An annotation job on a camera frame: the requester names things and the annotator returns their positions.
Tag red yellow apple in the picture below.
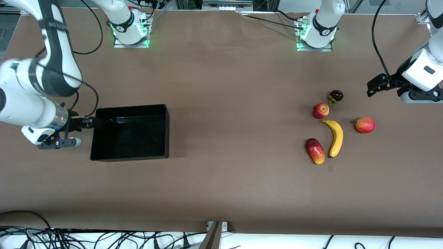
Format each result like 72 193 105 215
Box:
313 103 330 120

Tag black cable on table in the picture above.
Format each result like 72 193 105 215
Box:
237 10 308 30

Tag aluminium frame rack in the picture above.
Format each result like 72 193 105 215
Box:
175 0 277 12

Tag tangled black cables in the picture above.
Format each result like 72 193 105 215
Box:
0 227 208 249

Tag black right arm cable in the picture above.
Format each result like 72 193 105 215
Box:
35 0 103 120

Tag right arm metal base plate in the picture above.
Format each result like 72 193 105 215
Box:
114 14 150 48

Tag red yellow mango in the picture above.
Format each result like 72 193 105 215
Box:
305 138 326 165

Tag black arched floor cable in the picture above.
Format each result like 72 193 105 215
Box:
0 210 52 230

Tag dark slanted beam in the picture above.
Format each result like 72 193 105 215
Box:
199 221 222 249

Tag dark purple mangosteen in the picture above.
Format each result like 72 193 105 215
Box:
328 90 344 104

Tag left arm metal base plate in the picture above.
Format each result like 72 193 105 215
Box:
296 16 333 52

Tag yellow banana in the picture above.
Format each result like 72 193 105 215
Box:
322 119 344 158

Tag black plastic box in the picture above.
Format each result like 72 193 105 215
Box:
90 104 170 162

